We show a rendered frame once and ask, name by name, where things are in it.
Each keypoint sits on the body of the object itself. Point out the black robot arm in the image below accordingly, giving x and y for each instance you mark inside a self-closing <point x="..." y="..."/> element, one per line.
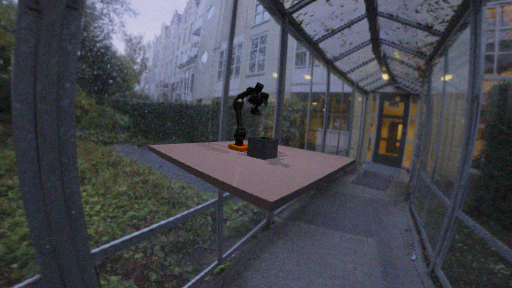
<point x="237" y="106"/>

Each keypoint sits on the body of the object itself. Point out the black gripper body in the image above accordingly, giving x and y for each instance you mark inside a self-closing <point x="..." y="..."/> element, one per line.
<point x="258" y="102"/>

